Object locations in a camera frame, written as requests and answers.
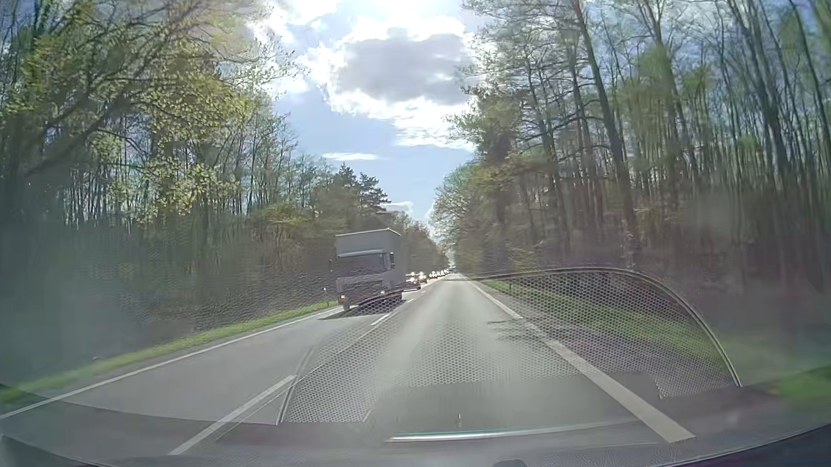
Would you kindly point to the queue of cars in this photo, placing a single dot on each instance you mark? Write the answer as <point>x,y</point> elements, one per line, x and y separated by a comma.
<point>424,277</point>

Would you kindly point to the wood of tall trees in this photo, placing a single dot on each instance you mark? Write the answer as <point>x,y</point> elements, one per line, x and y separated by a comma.
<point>663,131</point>
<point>126,176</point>

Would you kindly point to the grass verge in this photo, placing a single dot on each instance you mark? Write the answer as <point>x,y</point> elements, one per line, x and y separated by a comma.
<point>182,345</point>
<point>672,334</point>

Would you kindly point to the grey asphalt road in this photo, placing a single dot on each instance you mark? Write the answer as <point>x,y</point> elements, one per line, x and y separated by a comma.
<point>448,330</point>

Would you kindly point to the grey lorry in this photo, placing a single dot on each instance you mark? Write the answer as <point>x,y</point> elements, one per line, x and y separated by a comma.
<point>366,267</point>

